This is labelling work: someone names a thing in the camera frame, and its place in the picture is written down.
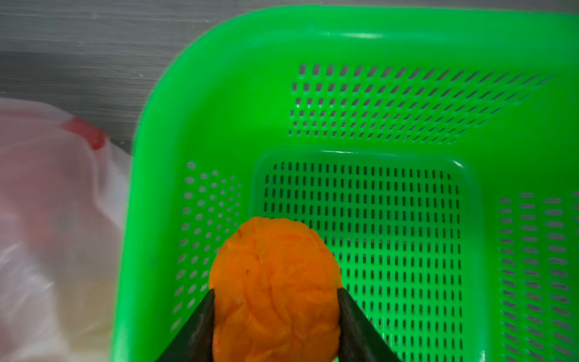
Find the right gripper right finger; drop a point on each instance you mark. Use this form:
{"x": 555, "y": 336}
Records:
{"x": 359, "y": 341}

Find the pink plastic bag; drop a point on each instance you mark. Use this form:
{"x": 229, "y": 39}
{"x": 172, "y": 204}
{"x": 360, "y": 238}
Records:
{"x": 64, "y": 188}

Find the green plastic perforated basket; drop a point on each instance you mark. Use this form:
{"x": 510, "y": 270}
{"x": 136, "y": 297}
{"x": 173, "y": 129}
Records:
{"x": 434, "y": 150}

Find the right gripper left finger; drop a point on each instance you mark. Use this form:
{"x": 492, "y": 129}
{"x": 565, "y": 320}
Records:
{"x": 194, "y": 342}

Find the orange fruit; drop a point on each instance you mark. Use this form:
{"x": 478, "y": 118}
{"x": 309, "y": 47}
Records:
{"x": 275, "y": 284}

